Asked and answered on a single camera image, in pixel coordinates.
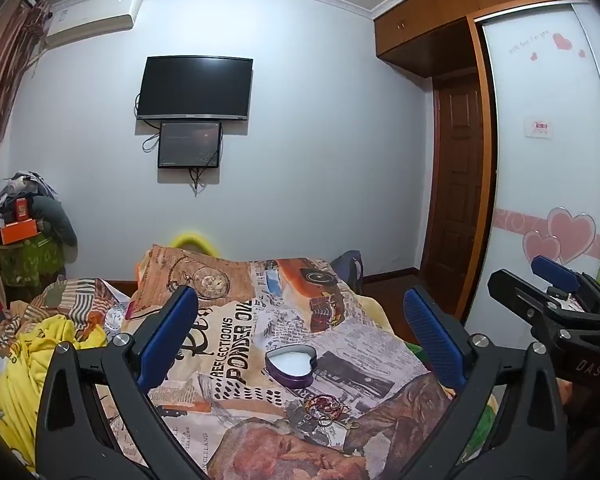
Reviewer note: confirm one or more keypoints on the orange box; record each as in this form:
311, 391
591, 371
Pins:
19, 232

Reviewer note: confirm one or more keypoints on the pile of black-white clothes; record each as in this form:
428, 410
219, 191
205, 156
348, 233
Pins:
25, 185

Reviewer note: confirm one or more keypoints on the green patterned cloth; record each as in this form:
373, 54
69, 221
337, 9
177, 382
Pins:
30, 262

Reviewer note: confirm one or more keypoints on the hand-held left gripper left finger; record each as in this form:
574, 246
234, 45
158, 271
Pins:
167, 332

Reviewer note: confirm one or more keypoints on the purple heart-shaped tin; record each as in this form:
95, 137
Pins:
292, 360

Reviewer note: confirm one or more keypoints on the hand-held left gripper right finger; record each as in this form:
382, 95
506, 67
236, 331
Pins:
430, 332

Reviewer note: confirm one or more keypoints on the striped patchwork cloth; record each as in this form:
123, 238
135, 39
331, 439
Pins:
75, 300

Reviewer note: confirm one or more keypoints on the dark blue bag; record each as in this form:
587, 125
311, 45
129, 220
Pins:
350, 267

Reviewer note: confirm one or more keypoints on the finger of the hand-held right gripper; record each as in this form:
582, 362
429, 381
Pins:
555, 271
512, 287

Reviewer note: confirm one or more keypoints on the wooden overhead cabinet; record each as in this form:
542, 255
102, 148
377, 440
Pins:
420, 20

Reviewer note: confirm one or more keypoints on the small red box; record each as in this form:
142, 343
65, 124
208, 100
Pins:
21, 210

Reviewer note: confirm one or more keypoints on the brown striped curtain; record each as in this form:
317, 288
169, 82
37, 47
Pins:
5, 85

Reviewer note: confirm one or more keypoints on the black wall television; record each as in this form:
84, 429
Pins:
195, 87

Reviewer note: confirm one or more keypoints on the green and pink blanket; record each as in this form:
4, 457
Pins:
482, 425

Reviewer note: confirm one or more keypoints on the brown wooden door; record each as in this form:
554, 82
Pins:
455, 175

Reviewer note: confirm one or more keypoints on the small black wall monitor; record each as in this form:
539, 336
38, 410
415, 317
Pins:
190, 145

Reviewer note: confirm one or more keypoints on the white wardrobe label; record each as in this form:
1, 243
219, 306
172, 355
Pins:
538, 126

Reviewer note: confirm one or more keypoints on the white air conditioner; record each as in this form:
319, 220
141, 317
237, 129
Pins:
92, 17

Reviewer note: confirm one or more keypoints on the yellow cloth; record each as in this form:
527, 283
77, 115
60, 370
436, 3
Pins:
30, 375

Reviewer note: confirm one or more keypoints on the yellow chair back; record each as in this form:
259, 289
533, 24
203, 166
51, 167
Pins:
195, 237

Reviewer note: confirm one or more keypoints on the newspaper-print blanket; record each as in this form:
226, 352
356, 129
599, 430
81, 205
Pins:
260, 310

